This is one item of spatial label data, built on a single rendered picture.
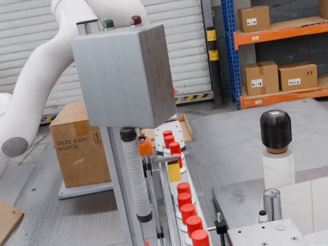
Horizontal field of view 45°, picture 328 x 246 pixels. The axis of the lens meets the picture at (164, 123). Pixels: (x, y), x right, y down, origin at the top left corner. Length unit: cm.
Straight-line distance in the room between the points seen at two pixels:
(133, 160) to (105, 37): 25
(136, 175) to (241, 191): 58
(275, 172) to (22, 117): 72
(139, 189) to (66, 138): 77
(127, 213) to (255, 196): 46
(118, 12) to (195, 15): 405
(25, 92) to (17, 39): 441
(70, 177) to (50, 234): 29
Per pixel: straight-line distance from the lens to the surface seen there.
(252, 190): 134
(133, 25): 81
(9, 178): 199
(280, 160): 112
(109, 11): 117
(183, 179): 115
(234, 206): 126
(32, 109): 120
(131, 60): 75
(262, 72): 473
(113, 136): 93
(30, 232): 148
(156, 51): 78
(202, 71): 529
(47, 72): 116
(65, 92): 554
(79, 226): 142
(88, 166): 160
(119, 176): 96
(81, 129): 154
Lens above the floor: 154
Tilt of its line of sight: 19 degrees down
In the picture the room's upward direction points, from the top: 10 degrees counter-clockwise
